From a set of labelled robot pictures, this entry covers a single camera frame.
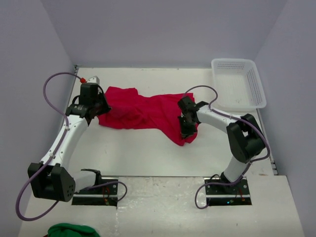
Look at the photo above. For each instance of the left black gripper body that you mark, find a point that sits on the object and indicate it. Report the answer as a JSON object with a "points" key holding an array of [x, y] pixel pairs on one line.
{"points": [[100, 103]]}

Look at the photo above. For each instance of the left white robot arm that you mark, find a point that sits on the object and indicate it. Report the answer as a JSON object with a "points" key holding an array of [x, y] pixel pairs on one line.
{"points": [[50, 178]]}

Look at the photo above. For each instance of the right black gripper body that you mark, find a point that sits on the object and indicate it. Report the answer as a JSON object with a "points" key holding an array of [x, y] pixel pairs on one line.
{"points": [[188, 128]]}

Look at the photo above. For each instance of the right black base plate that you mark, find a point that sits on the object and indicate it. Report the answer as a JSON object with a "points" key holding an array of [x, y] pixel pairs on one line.
{"points": [[241, 188]]}

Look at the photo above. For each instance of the green t shirt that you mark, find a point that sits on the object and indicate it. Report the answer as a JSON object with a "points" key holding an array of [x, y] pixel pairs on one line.
{"points": [[71, 229]]}

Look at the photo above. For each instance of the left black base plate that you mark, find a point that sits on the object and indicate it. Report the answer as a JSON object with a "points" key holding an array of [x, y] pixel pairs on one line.
{"points": [[107, 190]]}

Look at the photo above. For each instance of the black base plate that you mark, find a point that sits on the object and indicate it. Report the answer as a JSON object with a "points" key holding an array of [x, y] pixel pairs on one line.
{"points": [[107, 190], [241, 188]]}

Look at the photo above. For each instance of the red t shirt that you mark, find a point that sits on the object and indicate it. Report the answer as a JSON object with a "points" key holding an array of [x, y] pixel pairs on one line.
{"points": [[130, 110]]}

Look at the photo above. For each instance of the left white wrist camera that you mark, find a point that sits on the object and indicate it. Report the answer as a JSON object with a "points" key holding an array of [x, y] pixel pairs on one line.
{"points": [[94, 79]]}

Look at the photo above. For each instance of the white plastic basket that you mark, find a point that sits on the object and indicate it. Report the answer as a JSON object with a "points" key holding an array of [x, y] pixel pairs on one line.
{"points": [[238, 85]]}

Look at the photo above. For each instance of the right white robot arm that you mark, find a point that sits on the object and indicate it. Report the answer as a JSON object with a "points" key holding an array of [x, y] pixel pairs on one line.
{"points": [[246, 140]]}

